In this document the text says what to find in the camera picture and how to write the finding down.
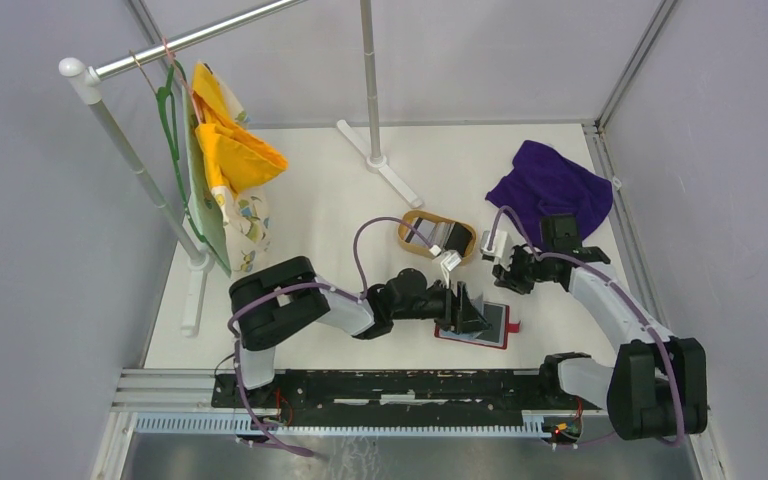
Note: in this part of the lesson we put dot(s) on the metal clothes rack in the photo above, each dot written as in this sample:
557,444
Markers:
86,80

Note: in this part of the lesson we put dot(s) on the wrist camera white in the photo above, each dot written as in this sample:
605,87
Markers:
446,262
496,247

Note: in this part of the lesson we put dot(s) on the silver credit card in tray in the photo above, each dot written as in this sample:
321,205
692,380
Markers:
435,231

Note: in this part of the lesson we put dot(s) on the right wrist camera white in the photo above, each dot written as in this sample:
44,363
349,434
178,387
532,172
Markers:
496,247

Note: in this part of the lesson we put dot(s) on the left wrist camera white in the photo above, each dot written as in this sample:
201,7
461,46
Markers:
446,262

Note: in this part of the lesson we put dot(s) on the oval wooden tray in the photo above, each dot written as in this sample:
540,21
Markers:
411,240

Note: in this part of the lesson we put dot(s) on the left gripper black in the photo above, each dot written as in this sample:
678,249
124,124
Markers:
472,319

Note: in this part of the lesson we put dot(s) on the purple cloth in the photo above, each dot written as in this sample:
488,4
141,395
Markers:
543,182

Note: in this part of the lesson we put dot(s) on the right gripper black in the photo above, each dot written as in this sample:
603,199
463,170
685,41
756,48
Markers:
509,278

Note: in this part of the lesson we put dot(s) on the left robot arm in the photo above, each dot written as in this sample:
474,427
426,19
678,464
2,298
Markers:
274,304

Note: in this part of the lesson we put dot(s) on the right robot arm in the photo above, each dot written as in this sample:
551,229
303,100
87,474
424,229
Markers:
657,386

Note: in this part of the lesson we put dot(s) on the green clothes hanger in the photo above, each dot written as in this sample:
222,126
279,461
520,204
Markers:
166,106

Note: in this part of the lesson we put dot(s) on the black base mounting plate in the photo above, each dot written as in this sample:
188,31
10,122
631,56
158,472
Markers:
400,398

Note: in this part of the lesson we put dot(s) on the white cable duct strip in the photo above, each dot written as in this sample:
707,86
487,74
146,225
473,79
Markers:
240,424

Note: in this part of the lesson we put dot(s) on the red card holder wallet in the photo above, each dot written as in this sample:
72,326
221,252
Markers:
513,327

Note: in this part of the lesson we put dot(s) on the black credit card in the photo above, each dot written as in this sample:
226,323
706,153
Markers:
459,240

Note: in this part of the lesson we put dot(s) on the yellow dinosaur print garment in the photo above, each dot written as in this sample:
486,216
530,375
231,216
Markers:
228,167

